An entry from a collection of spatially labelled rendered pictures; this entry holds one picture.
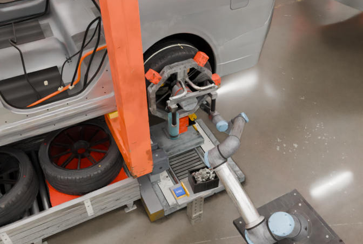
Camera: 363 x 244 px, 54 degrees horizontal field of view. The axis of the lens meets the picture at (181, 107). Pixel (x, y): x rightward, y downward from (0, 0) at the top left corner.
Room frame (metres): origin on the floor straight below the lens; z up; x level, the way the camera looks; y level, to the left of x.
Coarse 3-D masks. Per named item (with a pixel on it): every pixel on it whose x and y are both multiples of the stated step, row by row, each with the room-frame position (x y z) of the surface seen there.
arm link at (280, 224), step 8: (272, 216) 1.23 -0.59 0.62; (280, 216) 1.22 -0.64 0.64; (288, 216) 1.21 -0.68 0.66; (272, 224) 1.19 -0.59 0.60; (280, 224) 1.18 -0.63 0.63; (288, 224) 1.16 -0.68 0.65; (296, 224) 1.19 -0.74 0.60; (272, 232) 1.15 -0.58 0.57; (280, 232) 1.13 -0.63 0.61; (288, 232) 1.13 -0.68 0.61; (296, 232) 1.16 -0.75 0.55
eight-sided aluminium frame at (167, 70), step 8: (176, 64) 2.22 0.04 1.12; (184, 64) 2.22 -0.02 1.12; (192, 64) 2.23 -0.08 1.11; (160, 72) 2.17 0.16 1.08; (168, 72) 2.14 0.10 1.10; (208, 72) 2.30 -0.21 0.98; (160, 80) 2.11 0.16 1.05; (152, 88) 2.09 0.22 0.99; (152, 96) 2.09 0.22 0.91; (200, 96) 2.32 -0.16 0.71; (208, 96) 2.30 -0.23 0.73; (152, 104) 2.08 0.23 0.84; (152, 112) 2.07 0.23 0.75; (160, 112) 2.11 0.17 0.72; (184, 112) 2.21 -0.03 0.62; (192, 112) 2.24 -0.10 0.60
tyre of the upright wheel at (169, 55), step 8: (168, 40) 2.46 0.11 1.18; (176, 40) 2.47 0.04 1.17; (184, 40) 2.52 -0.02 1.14; (152, 48) 2.38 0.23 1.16; (160, 48) 2.36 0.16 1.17; (168, 48) 2.35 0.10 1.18; (176, 48) 2.35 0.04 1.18; (184, 48) 2.36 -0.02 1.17; (192, 48) 2.44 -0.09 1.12; (144, 56) 2.34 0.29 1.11; (152, 56) 2.29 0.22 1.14; (160, 56) 2.27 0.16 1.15; (168, 56) 2.25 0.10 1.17; (176, 56) 2.26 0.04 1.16; (184, 56) 2.29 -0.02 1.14; (192, 56) 2.33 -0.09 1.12; (144, 64) 2.26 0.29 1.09; (152, 64) 2.22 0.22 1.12; (160, 64) 2.21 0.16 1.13; (168, 64) 2.23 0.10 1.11; (208, 64) 2.39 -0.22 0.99; (144, 72) 2.20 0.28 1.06; (168, 112) 2.23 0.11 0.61
